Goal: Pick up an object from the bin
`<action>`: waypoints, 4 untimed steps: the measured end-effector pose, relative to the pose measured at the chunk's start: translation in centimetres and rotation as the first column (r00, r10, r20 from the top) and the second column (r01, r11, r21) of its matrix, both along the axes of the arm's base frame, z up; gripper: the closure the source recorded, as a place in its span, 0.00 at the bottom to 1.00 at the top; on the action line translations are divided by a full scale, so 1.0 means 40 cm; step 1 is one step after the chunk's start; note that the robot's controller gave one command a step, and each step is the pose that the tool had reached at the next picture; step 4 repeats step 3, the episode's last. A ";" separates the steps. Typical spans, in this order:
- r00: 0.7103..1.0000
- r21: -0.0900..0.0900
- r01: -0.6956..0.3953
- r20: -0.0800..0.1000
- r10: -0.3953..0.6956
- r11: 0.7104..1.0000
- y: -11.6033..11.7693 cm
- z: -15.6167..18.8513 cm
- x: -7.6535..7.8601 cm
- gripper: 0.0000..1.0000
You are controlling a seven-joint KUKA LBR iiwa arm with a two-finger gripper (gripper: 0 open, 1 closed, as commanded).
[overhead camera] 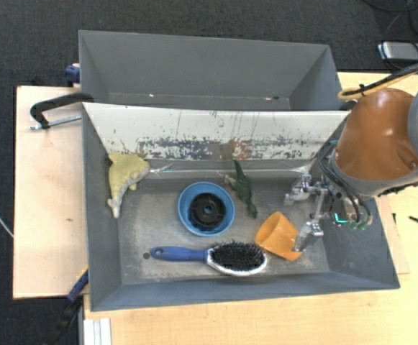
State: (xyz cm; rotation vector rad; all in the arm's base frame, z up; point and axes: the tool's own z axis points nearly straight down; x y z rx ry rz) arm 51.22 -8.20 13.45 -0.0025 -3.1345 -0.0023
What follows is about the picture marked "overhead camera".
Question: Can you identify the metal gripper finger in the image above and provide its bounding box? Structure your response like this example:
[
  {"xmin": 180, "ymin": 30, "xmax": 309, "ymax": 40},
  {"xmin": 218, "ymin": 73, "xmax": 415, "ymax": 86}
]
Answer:
[
  {"xmin": 283, "ymin": 175, "xmax": 319, "ymax": 207},
  {"xmin": 293, "ymin": 221, "xmax": 325, "ymax": 253}
]

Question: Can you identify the orange plastic cup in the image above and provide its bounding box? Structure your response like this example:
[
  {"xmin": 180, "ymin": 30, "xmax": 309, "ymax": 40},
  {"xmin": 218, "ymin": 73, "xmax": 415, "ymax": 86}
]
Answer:
[{"xmin": 254, "ymin": 211, "xmax": 304, "ymax": 262}]

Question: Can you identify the dark green toy dinosaur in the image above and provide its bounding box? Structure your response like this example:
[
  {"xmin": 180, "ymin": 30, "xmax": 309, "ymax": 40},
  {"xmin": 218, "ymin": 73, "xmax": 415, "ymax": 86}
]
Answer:
[{"xmin": 224, "ymin": 159, "xmax": 259, "ymax": 219}]

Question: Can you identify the black round ribbed disc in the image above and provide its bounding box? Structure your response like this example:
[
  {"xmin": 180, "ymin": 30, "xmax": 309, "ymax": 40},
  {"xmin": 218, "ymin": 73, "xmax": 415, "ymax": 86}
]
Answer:
[{"xmin": 189, "ymin": 192, "xmax": 227, "ymax": 229}]

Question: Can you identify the blue bowl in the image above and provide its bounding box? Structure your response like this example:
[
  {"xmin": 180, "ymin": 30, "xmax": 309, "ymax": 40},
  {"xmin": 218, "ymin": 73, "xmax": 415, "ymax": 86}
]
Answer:
[{"xmin": 177, "ymin": 181, "xmax": 236, "ymax": 237}]

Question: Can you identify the grey metal bin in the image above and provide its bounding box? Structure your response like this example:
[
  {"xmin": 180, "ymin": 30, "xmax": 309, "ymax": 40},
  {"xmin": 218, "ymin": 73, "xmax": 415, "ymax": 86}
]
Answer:
[{"xmin": 78, "ymin": 29, "xmax": 401, "ymax": 312}]

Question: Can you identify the pale yellow toy dinosaur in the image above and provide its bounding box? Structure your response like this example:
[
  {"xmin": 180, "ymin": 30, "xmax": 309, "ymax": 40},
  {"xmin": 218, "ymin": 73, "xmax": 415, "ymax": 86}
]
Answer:
[{"xmin": 107, "ymin": 152, "xmax": 151, "ymax": 219}]

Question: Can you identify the pale wood board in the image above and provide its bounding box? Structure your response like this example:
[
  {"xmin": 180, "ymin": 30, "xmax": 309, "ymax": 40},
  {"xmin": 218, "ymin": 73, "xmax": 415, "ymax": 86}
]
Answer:
[{"xmin": 12, "ymin": 86, "xmax": 411, "ymax": 300}]

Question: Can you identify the blue handled hairbrush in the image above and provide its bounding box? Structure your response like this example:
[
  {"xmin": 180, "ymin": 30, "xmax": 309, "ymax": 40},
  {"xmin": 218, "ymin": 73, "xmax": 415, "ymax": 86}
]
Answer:
[{"xmin": 150, "ymin": 241, "xmax": 268, "ymax": 277}]

